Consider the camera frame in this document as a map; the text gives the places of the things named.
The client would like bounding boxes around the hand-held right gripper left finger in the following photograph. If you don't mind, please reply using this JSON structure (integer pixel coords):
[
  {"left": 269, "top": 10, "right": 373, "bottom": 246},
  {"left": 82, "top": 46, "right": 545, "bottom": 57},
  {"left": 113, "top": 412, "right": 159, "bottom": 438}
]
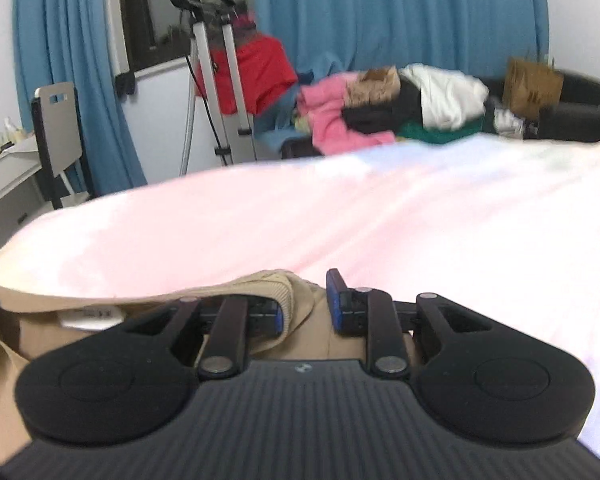
[{"left": 124, "top": 295, "right": 287, "bottom": 382}]

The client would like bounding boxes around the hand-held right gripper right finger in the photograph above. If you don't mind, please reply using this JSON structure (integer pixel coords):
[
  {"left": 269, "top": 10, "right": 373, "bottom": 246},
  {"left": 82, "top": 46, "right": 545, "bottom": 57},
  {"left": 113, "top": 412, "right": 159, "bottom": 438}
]
[{"left": 325, "top": 268, "right": 492, "bottom": 381}]

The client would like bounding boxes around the beige garment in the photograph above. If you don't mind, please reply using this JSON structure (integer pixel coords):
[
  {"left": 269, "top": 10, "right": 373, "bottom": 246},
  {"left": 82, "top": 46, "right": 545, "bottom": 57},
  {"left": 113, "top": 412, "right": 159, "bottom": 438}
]
[{"left": 0, "top": 268, "right": 417, "bottom": 469}]

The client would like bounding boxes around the pink garment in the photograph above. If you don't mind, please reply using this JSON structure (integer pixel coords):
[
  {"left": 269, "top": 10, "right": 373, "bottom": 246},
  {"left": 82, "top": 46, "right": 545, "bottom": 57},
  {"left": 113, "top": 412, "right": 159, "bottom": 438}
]
[{"left": 297, "top": 72, "right": 397, "bottom": 156}]

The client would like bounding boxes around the blue garment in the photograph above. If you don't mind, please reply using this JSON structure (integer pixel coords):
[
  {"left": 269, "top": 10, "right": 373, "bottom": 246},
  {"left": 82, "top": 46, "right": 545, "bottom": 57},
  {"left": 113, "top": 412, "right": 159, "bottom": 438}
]
[{"left": 252, "top": 85, "right": 314, "bottom": 149}]

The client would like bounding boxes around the black garment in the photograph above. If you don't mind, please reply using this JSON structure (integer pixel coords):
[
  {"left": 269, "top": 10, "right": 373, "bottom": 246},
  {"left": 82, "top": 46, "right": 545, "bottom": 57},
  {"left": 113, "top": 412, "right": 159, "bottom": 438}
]
[{"left": 342, "top": 79, "right": 427, "bottom": 134}]

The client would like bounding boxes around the green garment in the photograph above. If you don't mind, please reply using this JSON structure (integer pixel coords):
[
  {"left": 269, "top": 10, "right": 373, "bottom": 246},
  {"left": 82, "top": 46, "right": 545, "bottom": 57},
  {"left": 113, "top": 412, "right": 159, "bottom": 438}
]
[{"left": 396, "top": 117, "right": 487, "bottom": 144}]

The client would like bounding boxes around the white garment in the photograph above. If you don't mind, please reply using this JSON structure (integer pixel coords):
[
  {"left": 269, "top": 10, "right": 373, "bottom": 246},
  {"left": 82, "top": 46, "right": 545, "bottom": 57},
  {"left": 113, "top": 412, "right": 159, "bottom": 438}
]
[{"left": 399, "top": 63, "right": 491, "bottom": 131}]

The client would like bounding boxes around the red garment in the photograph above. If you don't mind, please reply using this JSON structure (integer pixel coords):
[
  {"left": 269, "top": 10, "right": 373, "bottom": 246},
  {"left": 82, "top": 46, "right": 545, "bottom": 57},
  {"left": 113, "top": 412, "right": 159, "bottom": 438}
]
[{"left": 194, "top": 30, "right": 300, "bottom": 116}]

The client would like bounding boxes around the silver plastic bag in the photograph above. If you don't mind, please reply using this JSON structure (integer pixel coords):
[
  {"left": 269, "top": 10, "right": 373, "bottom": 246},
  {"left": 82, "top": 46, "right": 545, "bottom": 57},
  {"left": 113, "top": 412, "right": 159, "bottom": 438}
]
[{"left": 494, "top": 109, "right": 527, "bottom": 137}]

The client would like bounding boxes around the silver tripod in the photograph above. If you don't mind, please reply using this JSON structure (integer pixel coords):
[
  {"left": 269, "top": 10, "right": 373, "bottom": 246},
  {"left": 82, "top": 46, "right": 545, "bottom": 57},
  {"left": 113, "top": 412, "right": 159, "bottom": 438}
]
[{"left": 179, "top": 9, "right": 259, "bottom": 177}]

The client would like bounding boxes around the grey chair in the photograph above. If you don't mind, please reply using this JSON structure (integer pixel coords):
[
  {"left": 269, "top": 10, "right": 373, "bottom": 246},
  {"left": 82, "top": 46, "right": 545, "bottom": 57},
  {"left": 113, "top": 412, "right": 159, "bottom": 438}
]
[{"left": 31, "top": 81, "right": 94, "bottom": 210}]

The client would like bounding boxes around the large brown paper bag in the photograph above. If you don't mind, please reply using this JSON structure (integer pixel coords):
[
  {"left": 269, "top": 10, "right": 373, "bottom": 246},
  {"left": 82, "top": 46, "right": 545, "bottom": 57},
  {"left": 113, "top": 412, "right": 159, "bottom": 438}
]
[{"left": 502, "top": 57, "right": 565, "bottom": 121}]

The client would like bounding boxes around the blue curtain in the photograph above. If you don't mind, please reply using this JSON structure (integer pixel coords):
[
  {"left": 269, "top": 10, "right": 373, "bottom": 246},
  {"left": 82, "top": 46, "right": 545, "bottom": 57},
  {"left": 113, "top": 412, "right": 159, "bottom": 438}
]
[
  {"left": 253, "top": 0, "right": 551, "bottom": 92},
  {"left": 12, "top": 0, "right": 149, "bottom": 197}
]

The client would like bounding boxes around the grey desk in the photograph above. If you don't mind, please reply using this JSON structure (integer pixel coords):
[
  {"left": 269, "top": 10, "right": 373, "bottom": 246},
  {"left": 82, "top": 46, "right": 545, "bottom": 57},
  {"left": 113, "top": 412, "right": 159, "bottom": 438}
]
[{"left": 0, "top": 132, "right": 49, "bottom": 262}]

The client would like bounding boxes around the black sofa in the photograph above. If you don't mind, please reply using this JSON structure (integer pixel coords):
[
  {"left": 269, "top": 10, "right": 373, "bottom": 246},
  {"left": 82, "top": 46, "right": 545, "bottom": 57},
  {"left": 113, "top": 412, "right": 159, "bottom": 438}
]
[{"left": 479, "top": 70, "right": 600, "bottom": 144}]

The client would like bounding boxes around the white bottle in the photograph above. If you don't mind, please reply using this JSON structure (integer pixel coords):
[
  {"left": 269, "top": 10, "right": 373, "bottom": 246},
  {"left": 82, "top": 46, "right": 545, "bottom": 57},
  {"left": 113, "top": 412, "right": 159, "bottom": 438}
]
[{"left": 2, "top": 117, "right": 24, "bottom": 147}]

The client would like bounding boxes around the dark window frame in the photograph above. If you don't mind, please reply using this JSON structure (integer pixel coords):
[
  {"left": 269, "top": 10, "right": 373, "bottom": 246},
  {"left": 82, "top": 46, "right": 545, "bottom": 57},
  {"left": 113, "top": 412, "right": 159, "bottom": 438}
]
[{"left": 117, "top": 0, "right": 256, "bottom": 74}]

